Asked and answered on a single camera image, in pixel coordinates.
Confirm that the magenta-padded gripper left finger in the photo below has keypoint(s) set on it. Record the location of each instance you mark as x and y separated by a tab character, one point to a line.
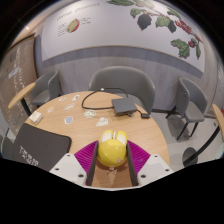
81	160

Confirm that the dark grey flat box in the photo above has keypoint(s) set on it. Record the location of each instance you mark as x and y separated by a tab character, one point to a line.
124	106

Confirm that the grey upholstered chair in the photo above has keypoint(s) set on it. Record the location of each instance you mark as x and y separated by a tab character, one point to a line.
126	81
46	88
190	100

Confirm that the small white box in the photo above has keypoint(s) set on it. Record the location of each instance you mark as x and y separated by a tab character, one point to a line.
35	117

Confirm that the yellow computer mouse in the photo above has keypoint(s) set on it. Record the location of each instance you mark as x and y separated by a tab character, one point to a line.
112	150

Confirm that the black mouse pad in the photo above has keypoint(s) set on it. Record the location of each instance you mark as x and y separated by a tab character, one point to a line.
40	146

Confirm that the white printed sticker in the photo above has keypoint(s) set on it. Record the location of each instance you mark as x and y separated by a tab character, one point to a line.
50	109
75	97
102	122
89	114
68	120
69	106
62	99

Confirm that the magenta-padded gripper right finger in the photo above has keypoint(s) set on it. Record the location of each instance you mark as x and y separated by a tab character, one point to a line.
141	160

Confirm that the small black adapter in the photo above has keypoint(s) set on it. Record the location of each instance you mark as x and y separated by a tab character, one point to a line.
145	115

